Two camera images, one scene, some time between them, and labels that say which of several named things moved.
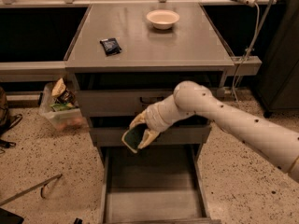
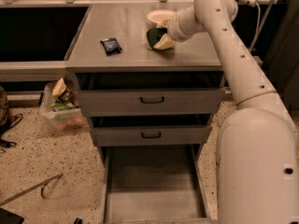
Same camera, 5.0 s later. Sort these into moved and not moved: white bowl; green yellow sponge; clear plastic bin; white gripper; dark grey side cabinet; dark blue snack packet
Moved: green yellow sponge; white gripper
Not moved: dark grey side cabinet; white bowl; clear plastic bin; dark blue snack packet
